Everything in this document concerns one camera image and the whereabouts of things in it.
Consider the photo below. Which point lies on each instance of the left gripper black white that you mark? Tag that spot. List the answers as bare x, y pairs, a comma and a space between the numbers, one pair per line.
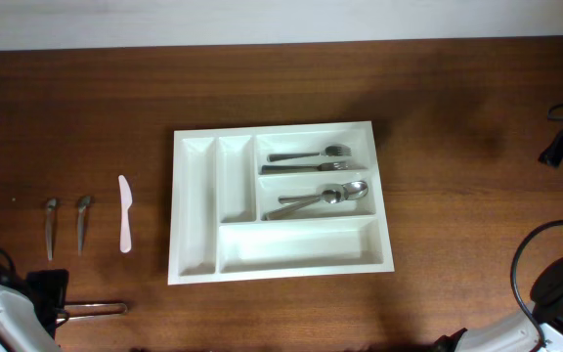
49, 286

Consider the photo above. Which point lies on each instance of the steel spoon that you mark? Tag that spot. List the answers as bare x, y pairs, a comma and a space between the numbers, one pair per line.
350, 191
331, 194

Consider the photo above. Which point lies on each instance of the steel fork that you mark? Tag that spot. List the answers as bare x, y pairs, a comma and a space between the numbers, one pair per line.
332, 150
323, 167

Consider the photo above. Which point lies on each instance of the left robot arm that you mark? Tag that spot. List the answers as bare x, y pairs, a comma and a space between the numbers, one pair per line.
30, 306

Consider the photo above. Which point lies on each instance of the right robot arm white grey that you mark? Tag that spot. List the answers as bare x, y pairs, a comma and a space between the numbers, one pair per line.
537, 326

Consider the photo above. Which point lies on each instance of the steel tongs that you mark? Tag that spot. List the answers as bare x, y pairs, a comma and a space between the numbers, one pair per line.
92, 310

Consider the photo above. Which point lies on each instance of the small steel teaspoon far left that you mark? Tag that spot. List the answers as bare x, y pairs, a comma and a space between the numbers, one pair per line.
51, 207

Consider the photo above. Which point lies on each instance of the small steel teaspoon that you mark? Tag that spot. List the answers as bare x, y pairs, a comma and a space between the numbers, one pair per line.
51, 207
82, 207

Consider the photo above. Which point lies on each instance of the white plastic knife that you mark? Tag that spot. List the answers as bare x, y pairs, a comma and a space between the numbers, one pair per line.
125, 241

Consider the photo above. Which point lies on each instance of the steel spoon in tray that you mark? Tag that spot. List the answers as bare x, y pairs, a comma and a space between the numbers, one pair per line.
331, 194

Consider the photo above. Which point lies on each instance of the white plastic cutlery tray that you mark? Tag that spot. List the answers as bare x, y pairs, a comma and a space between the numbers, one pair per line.
219, 197

